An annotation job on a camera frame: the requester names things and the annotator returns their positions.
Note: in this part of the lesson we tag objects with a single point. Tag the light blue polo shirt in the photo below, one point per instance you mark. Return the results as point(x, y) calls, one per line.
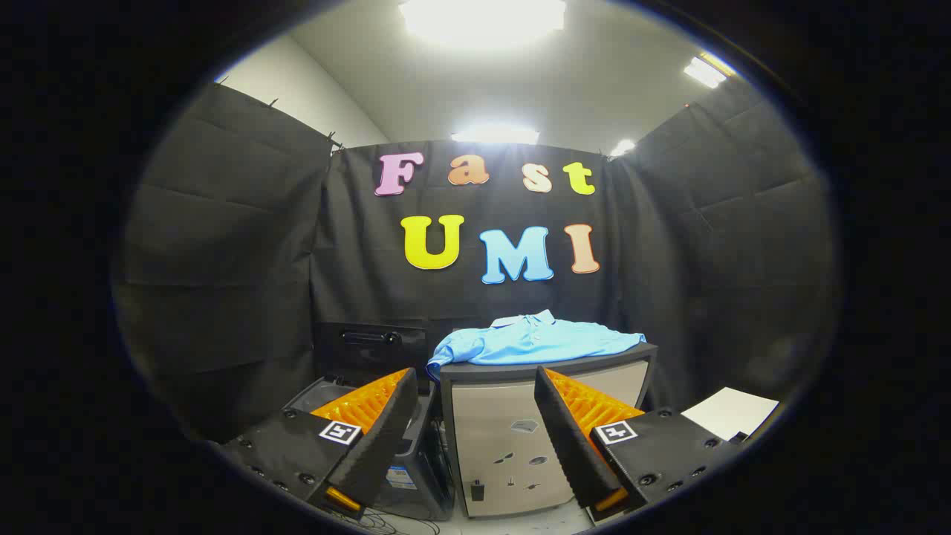
point(535, 342)

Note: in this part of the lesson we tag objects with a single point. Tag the black backdrop cloth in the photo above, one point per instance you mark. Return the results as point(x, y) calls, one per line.
point(371, 297)

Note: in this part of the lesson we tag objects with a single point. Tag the small ceiling light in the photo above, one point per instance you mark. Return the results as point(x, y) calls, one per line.
point(622, 147)

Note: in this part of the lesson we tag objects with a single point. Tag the grey cabinet with dark top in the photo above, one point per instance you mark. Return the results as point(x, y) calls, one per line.
point(490, 416)

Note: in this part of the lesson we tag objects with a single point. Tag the large ceiling light panel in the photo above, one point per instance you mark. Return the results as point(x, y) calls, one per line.
point(483, 18)

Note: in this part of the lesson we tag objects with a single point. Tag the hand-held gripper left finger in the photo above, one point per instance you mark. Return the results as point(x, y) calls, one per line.
point(386, 431)

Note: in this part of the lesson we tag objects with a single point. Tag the white paper sheet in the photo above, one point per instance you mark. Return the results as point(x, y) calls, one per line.
point(732, 412)

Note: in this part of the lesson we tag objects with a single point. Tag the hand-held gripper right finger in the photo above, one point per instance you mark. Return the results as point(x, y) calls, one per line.
point(565, 431)

